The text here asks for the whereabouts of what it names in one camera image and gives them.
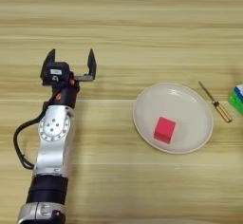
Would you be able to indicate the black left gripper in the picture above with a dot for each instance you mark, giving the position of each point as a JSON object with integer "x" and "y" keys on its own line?
{"x": 67, "y": 96}

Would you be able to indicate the red cube block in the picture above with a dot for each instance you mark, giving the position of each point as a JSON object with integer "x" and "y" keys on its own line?
{"x": 164, "y": 129}

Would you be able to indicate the white round plate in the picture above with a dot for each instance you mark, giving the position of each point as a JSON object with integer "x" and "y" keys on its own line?
{"x": 186, "y": 114}

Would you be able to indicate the multicolour puzzle cube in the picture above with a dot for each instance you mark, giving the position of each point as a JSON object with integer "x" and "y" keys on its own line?
{"x": 237, "y": 99}

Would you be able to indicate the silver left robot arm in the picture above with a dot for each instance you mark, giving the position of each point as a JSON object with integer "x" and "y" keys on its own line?
{"x": 53, "y": 145}

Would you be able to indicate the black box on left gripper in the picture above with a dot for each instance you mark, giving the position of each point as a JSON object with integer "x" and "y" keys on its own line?
{"x": 58, "y": 72}

